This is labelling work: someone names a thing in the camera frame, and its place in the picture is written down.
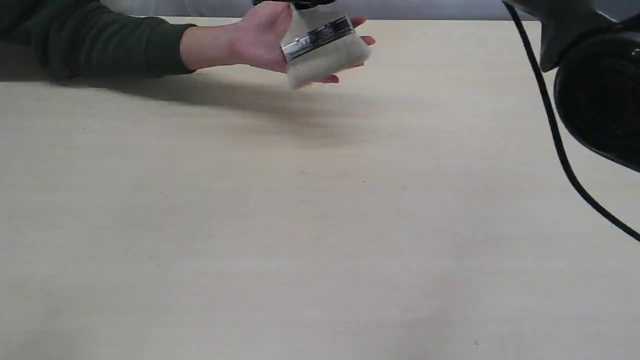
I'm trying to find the person's bare open hand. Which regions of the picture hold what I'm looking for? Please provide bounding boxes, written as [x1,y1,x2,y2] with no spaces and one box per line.
[232,1,376,84]

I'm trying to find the wide white paint brush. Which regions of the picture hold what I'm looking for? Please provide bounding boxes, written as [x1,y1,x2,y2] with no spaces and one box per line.
[280,5,371,89]

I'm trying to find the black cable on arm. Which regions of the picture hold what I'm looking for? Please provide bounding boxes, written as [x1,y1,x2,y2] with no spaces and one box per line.
[502,0,640,242]

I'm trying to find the forearm in dark green sleeve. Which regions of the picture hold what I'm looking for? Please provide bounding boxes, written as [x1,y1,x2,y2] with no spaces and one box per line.
[0,0,241,80]

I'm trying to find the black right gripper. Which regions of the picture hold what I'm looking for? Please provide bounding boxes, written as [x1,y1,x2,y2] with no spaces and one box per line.
[253,0,341,10]

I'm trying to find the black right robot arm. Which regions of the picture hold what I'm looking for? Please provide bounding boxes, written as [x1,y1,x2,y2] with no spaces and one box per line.
[280,0,640,174]

